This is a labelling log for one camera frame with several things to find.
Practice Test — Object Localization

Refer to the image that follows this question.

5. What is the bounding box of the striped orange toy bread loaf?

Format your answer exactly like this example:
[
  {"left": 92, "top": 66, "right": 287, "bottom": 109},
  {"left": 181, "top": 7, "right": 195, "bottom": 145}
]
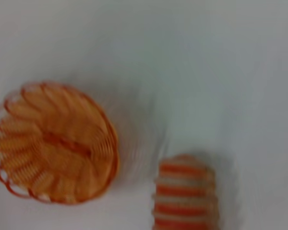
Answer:
[{"left": 150, "top": 154, "right": 221, "bottom": 230}]

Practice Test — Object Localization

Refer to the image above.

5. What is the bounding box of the orange woven plastic basket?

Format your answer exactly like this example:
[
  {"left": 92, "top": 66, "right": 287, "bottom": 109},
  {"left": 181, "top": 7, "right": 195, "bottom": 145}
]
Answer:
[{"left": 0, "top": 81, "right": 120, "bottom": 206}]

